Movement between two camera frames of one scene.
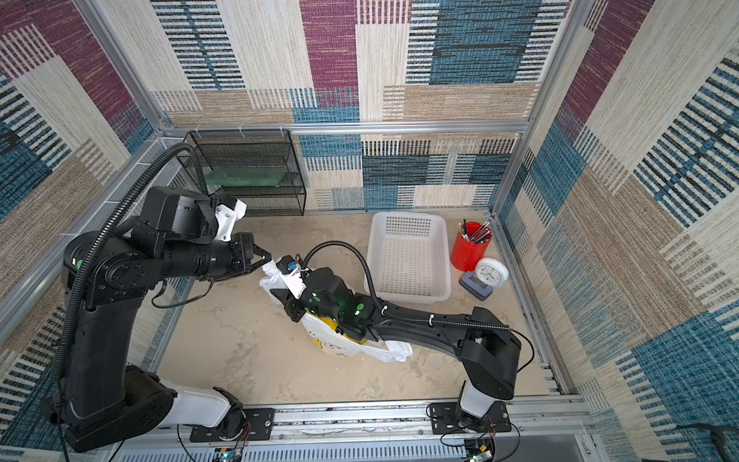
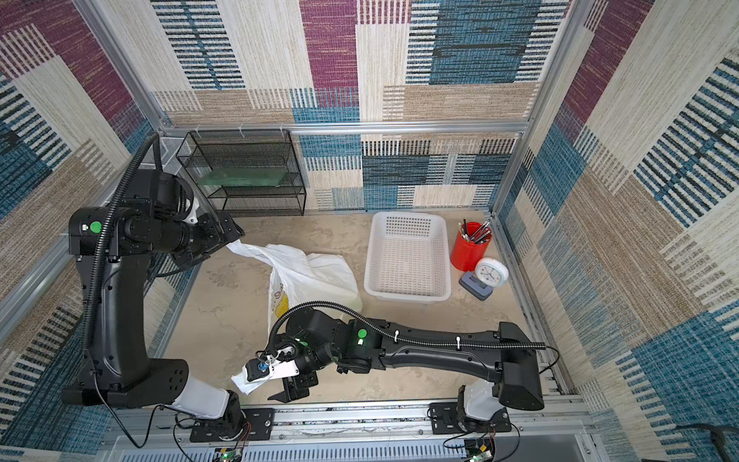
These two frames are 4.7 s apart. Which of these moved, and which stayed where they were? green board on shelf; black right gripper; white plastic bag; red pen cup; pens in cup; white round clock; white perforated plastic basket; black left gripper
Moved: black left gripper; white plastic bag; black right gripper
Stayed: red pen cup; green board on shelf; white perforated plastic basket; white round clock; pens in cup
